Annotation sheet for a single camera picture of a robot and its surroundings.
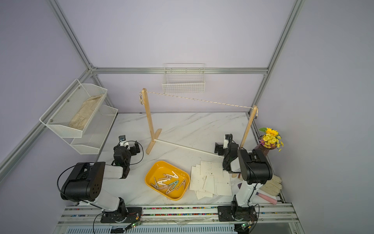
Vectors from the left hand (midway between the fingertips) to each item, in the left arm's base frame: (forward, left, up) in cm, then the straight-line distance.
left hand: (129, 144), depth 94 cm
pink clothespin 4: (-20, -27, -6) cm, 34 cm away
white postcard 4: (-29, -47, -7) cm, 55 cm away
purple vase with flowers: (-9, -82, +17) cm, 85 cm away
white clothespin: (-23, -23, -6) cm, 33 cm away
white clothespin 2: (-19, -31, -6) cm, 37 cm away
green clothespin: (-24, -32, -5) cm, 40 cm away
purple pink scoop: (-31, -82, -6) cm, 88 cm away
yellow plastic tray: (-15, -21, -5) cm, 26 cm away
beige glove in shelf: (+2, +18, +24) cm, 30 cm away
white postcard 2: (-24, -51, -6) cm, 57 cm away
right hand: (+3, -64, -5) cm, 64 cm away
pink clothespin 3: (-26, -25, -4) cm, 36 cm away
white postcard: (-23, -59, -6) cm, 64 cm away
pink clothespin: (-28, -28, -5) cm, 40 cm away
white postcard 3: (-22, -44, -6) cm, 50 cm away
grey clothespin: (-25, -21, -5) cm, 33 cm away
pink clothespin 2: (-24, -37, -5) cm, 44 cm away
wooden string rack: (+6, -15, +3) cm, 17 cm away
